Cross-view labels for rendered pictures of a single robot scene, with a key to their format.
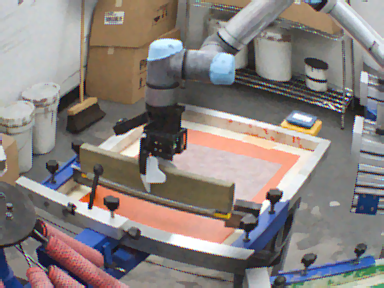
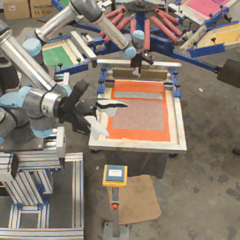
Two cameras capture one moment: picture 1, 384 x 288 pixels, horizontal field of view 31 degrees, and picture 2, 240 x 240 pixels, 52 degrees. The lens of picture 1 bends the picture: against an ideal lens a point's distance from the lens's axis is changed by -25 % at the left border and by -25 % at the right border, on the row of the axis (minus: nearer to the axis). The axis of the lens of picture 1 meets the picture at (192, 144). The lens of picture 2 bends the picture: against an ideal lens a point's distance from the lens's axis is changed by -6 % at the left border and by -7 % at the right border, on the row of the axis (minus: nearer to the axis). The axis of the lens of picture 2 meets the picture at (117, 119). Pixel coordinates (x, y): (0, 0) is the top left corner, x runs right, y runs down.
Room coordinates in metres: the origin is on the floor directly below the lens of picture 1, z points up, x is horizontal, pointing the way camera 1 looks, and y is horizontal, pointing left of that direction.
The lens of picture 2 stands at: (3.35, -0.63, 2.20)
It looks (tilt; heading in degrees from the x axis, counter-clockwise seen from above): 45 degrees down; 160
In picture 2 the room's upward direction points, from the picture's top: straight up
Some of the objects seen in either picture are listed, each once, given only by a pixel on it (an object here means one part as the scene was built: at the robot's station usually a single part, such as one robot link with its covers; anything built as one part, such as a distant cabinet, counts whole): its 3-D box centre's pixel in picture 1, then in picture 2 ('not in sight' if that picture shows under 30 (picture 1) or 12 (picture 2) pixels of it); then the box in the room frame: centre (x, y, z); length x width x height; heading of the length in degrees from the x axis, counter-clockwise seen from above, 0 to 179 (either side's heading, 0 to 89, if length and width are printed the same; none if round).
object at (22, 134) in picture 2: not in sight; (21, 125); (2.38, -0.77, 1.31); 0.15 x 0.15 x 0.10
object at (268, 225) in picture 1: (257, 235); (102, 82); (1.78, -0.17, 0.98); 0.30 x 0.05 x 0.07; 156
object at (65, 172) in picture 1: (66, 180); (175, 86); (2.00, 0.34, 0.98); 0.30 x 0.05 x 0.07; 156
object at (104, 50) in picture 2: not in sight; (81, 56); (1.21, -0.20, 0.90); 1.24 x 0.06 x 0.06; 96
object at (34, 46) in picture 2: not in sight; (32, 51); (1.90, -0.64, 1.42); 0.13 x 0.12 x 0.14; 172
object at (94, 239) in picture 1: (92, 243); not in sight; (1.60, 0.22, 1.02); 0.17 x 0.06 x 0.05; 156
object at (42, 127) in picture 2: not in sight; (43, 118); (2.64, -0.65, 1.56); 0.11 x 0.08 x 0.11; 139
